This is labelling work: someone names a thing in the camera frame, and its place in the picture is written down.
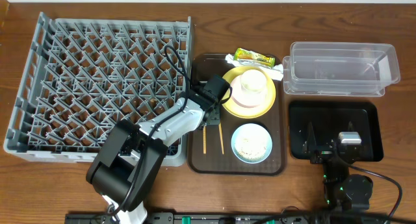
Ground brown serving tray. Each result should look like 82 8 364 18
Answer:
187 53 287 177

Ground green yellow snack wrapper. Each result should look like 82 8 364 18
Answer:
233 48 276 68

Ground yellow plate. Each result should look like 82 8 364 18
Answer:
222 66 276 119

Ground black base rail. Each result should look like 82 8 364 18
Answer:
64 212 329 224

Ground grey dishwasher rack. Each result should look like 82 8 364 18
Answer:
3 13 194 163

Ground wooden chopstick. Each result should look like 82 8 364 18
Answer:
218 123 224 155
203 125 207 155

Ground rice and food scraps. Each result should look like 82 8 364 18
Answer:
235 136 267 160

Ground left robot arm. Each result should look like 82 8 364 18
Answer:
86 81 231 223

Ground black waste tray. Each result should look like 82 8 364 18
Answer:
289 101 384 162

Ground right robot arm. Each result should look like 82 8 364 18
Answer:
302 123 373 211

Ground light blue bowl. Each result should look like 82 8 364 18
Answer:
231 123 273 164

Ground clear plastic bin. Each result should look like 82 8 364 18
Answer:
282 42 401 97

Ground cream cup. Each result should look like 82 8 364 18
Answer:
240 69 267 93

